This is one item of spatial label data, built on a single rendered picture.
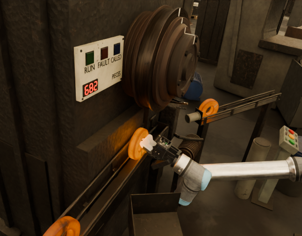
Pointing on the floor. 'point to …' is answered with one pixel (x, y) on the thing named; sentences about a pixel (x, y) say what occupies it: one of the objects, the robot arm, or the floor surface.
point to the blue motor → (194, 88)
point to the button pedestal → (284, 153)
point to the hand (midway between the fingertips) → (139, 140)
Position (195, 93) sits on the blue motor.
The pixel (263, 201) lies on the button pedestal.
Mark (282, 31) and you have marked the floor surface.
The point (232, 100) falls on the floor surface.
